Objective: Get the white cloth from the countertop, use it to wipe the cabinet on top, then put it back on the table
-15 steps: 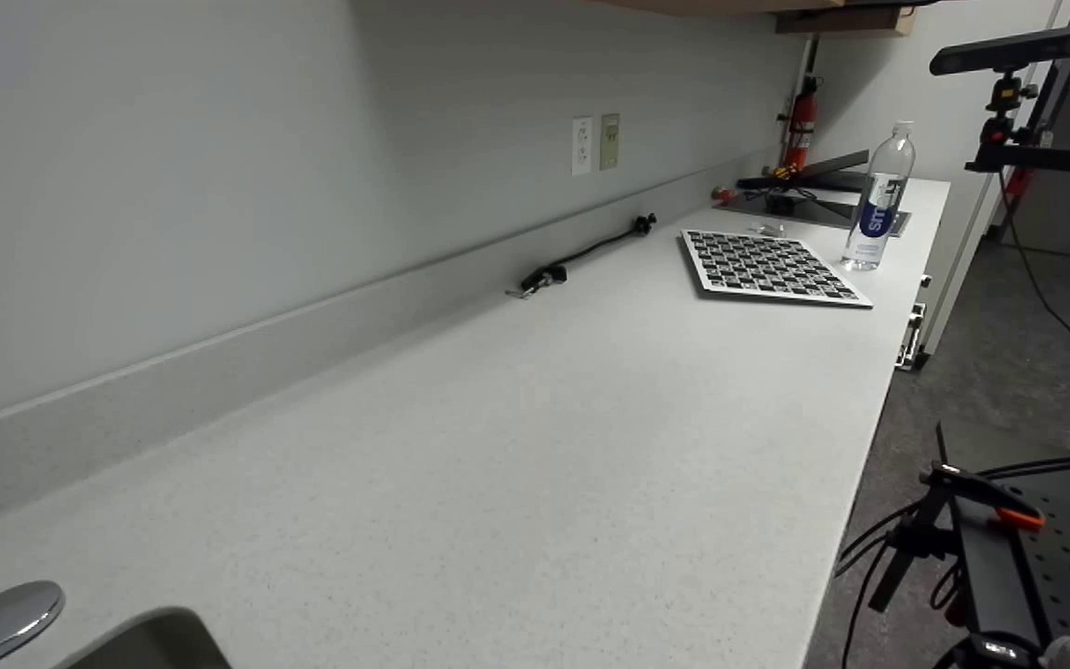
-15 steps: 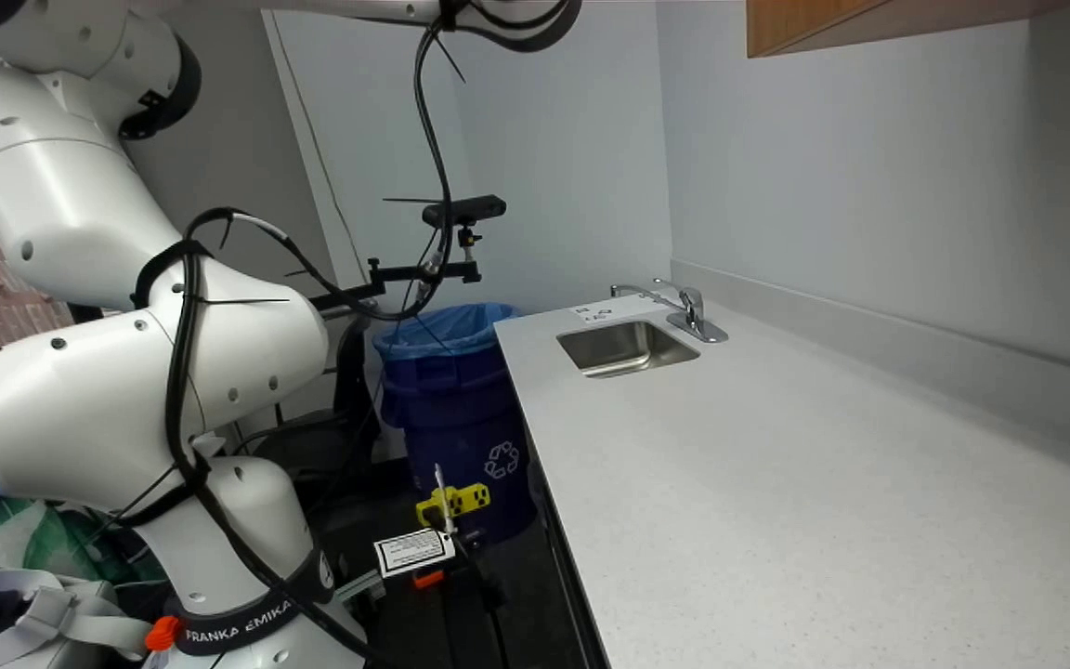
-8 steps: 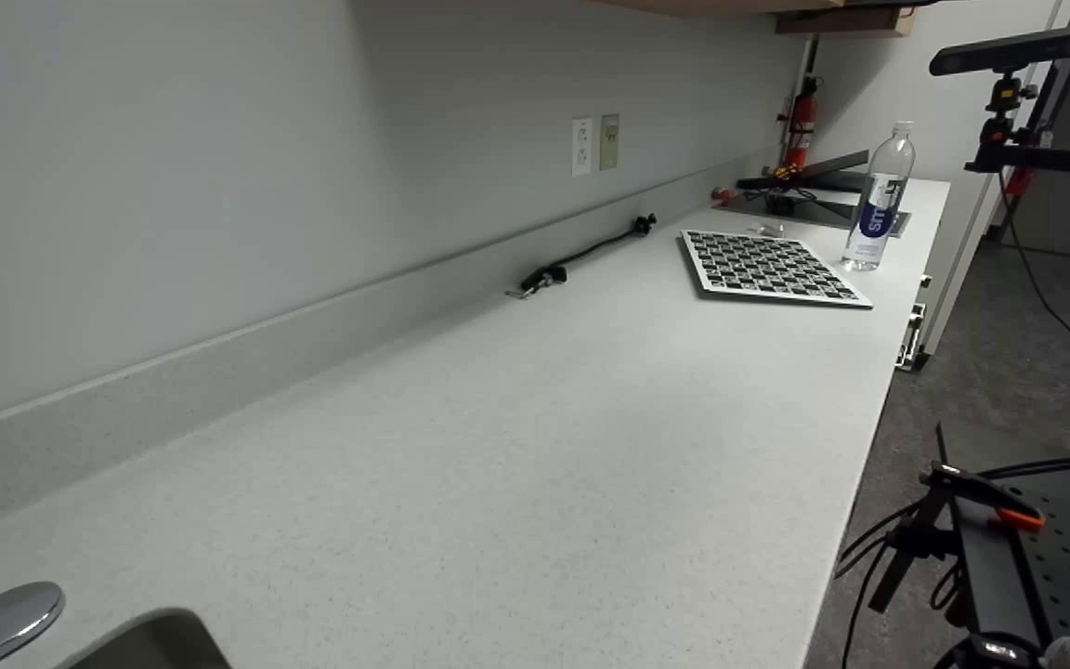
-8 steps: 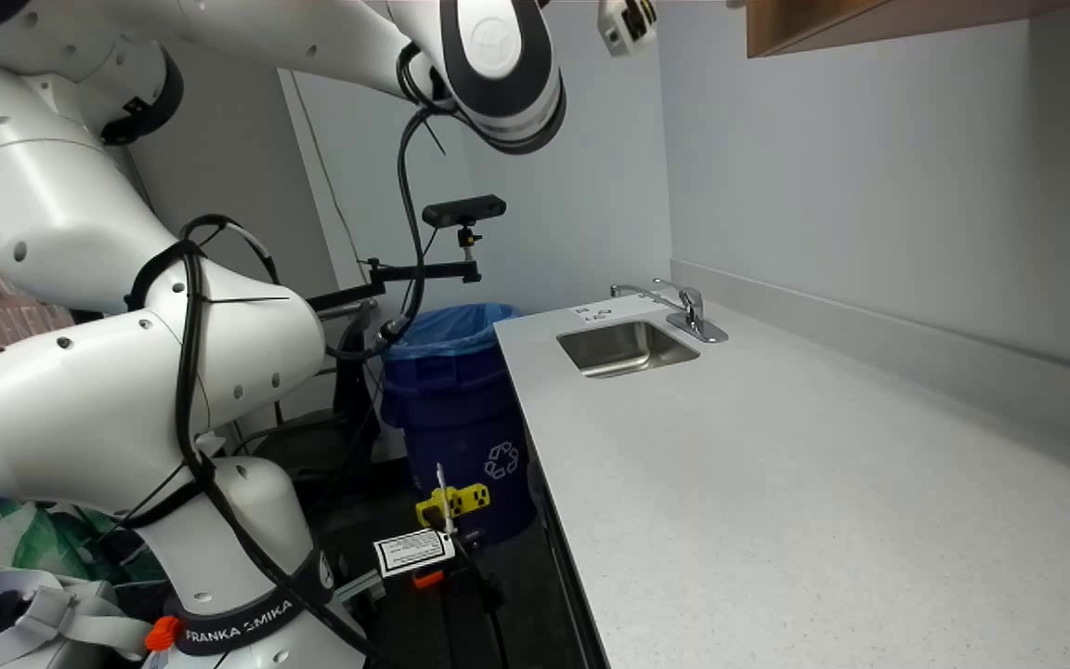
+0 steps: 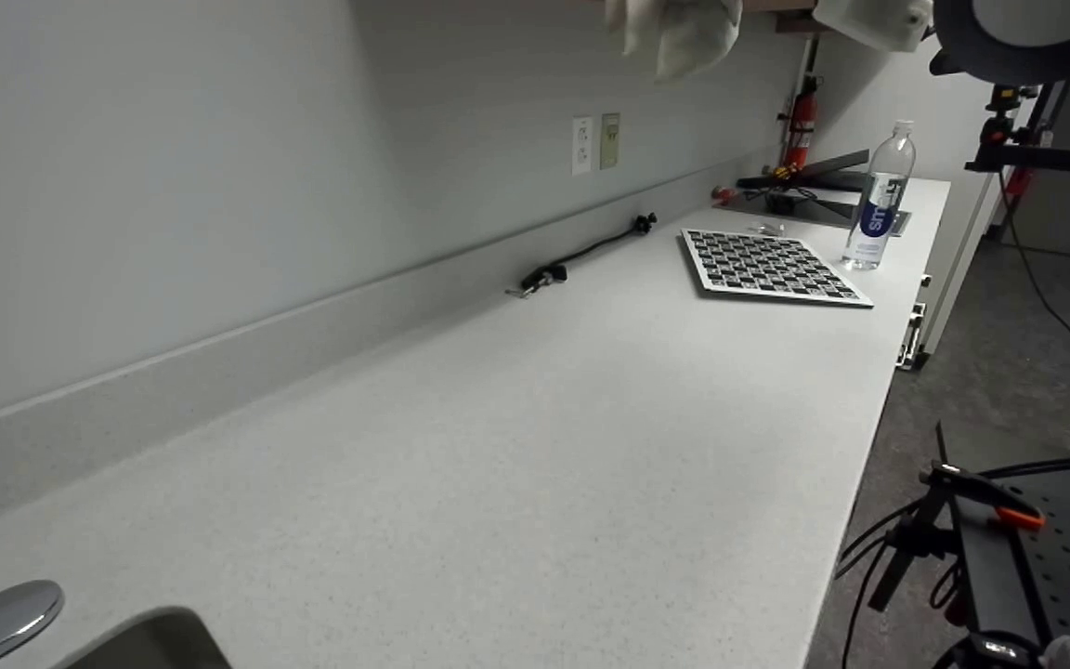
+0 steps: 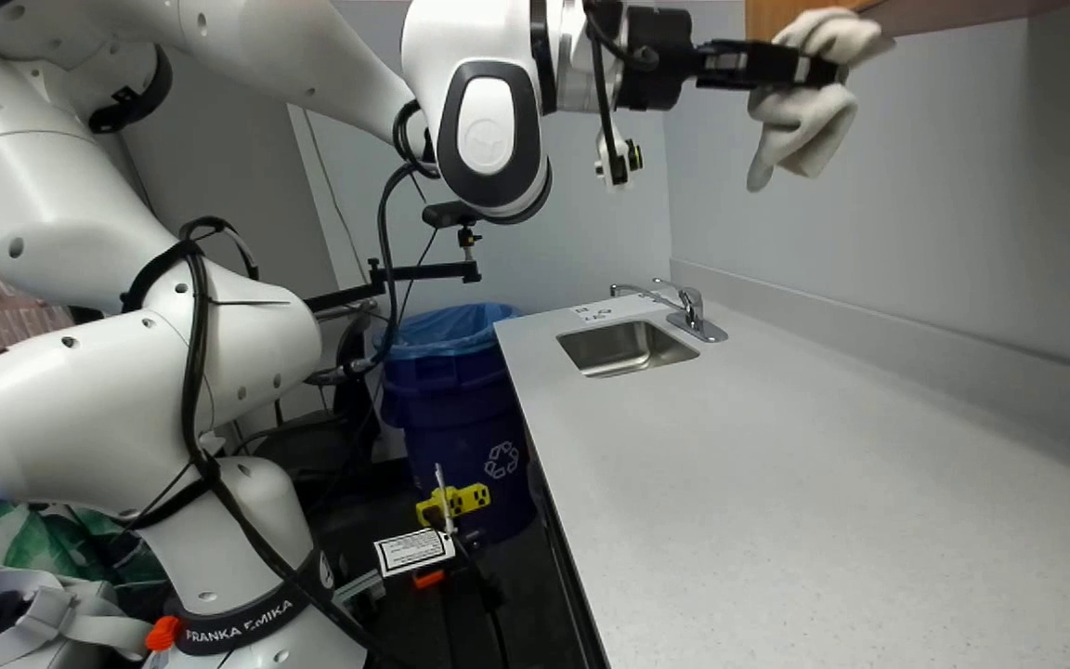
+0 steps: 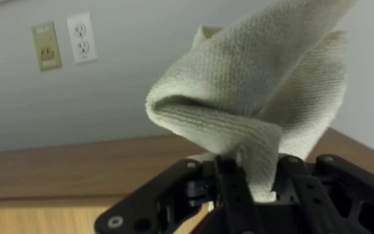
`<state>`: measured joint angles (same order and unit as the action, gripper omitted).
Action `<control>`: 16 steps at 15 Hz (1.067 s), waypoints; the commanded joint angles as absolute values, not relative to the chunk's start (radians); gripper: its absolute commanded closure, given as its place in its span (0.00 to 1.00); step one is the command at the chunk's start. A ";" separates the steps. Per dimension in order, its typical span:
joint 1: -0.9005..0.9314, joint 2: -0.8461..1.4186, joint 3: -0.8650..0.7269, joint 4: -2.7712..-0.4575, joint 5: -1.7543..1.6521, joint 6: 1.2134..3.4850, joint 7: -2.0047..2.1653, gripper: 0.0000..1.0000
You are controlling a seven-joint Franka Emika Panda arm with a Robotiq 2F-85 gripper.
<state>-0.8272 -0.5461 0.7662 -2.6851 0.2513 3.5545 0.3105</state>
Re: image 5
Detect red and black tools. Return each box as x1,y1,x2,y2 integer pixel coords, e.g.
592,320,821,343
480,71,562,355
730,144,876,232

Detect orange handled clamp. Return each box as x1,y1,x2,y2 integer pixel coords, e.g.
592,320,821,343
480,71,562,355
993,502,1050,537

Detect red bar clamp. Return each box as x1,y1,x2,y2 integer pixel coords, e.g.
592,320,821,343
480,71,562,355
774,35,826,179

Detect thin black floor cable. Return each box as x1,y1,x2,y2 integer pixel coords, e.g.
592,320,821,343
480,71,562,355
1000,210,1070,424

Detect checkerboard calibration board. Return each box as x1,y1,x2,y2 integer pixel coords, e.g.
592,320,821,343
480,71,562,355
676,222,876,314

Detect white wall outlet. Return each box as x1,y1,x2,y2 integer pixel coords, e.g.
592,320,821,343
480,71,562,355
568,115,593,179

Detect white base cabinet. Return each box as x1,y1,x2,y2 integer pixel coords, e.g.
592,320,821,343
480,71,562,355
896,171,1009,374

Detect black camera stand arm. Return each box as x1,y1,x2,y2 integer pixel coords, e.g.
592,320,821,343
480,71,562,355
827,424,1057,669

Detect clear water bottle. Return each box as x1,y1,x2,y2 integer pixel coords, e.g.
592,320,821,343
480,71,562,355
839,119,921,277

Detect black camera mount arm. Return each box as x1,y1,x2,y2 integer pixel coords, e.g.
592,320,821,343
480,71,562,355
961,77,1070,179

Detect white cloth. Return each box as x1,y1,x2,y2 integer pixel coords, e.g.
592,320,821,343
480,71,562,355
603,0,745,86

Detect beige wall plate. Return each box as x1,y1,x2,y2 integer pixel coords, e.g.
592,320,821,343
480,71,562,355
593,107,624,175

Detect steel sink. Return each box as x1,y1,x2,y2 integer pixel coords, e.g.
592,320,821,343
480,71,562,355
54,607,235,669

